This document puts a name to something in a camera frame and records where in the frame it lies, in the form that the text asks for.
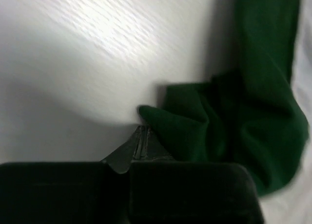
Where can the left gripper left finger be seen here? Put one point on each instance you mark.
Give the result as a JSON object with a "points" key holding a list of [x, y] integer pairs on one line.
{"points": [[133, 149]]}

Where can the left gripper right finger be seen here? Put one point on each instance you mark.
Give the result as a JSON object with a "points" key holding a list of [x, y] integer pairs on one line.
{"points": [[148, 146]]}

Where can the white and green t-shirt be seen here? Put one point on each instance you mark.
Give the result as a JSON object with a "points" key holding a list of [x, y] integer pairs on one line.
{"points": [[239, 136]]}

